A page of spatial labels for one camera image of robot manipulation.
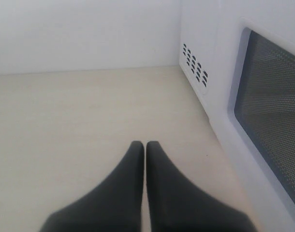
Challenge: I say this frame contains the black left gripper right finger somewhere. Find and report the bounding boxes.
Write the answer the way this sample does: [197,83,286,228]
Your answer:
[146,141,257,232]

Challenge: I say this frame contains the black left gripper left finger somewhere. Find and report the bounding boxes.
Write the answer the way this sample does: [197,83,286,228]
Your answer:
[40,141,144,232]

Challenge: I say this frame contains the white microwave door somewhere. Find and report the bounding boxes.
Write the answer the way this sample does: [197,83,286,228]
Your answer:
[210,0,295,216]

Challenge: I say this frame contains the white microwave oven body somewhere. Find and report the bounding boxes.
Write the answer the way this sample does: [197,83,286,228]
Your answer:
[179,0,230,125]

